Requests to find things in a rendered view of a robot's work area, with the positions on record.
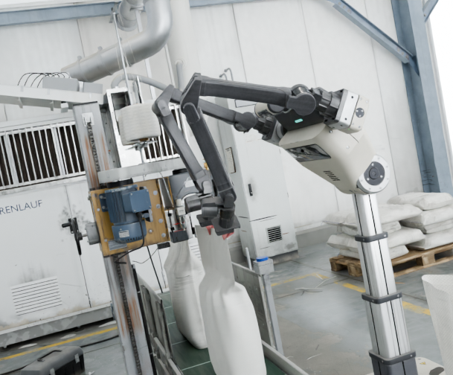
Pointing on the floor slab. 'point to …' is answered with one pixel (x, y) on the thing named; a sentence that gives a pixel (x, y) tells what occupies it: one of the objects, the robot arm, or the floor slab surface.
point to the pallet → (426, 259)
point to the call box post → (272, 313)
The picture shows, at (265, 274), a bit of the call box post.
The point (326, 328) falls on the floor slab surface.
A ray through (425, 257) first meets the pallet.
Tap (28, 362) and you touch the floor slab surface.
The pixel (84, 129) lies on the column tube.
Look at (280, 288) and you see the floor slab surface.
